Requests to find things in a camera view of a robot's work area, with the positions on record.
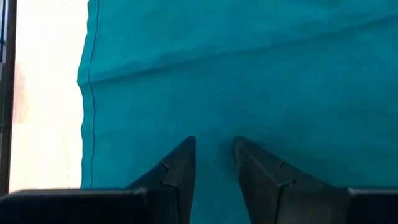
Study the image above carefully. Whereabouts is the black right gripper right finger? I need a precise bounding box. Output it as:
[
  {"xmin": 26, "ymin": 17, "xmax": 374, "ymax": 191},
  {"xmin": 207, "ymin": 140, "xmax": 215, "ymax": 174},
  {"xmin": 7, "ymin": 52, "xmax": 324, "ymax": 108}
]
[{"xmin": 233, "ymin": 135, "xmax": 398, "ymax": 224}]

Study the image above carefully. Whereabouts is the teal microfiber towel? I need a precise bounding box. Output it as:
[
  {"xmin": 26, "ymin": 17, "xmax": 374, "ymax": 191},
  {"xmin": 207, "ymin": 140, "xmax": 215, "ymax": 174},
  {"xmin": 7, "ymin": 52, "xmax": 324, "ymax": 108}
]
[{"xmin": 76, "ymin": 0, "xmax": 398, "ymax": 224}]

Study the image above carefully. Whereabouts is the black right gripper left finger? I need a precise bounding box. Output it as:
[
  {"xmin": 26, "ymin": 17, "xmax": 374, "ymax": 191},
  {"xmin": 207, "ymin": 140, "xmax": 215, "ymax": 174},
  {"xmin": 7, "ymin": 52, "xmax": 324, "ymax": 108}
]
[{"xmin": 0, "ymin": 135, "xmax": 197, "ymax": 224}]

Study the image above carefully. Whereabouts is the black metal table frame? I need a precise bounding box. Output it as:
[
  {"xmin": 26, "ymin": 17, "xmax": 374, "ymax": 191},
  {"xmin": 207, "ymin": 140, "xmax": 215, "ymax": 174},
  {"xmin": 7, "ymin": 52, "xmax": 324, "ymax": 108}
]
[{"xmin": 0, "ymin": 0, "xmax": 18, "ymax": 197}]

